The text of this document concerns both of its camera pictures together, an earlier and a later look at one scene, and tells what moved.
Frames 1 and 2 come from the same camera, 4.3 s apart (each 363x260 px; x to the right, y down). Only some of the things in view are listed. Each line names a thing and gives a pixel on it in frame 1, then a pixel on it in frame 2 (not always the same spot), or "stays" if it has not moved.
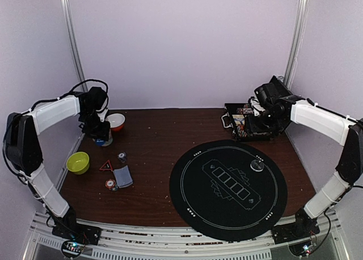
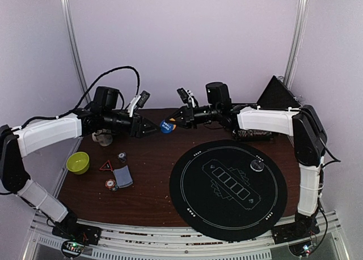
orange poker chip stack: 111,184 stays
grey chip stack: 122,156 stays
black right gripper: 256,124 → 190,116
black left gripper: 104,132 → 137,127
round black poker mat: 228,190 stays
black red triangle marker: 106,166 stays
